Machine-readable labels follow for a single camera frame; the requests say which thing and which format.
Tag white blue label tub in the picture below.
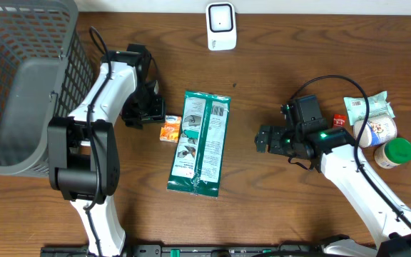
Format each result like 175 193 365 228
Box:
353 114 397 148

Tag orange small box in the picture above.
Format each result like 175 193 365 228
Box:
159 115 182 143

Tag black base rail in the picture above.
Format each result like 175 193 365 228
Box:
40 243 328 257

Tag white barcode scanner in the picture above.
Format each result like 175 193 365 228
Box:
205 2 237 51

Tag green lid jar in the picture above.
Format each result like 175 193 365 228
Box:
374 138 411 169

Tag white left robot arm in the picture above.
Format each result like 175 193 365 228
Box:
41 44 166 256

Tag grey plastic basket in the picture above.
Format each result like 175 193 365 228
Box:
0 0 93 177

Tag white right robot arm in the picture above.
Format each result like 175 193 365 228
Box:
255 95 411 256

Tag light green wipes pack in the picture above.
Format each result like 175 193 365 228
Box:
342 90 395 126

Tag green 3M glove package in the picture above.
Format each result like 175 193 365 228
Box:
167 91 231 198

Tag red stick packet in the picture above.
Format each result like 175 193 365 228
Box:
333 114 347 128

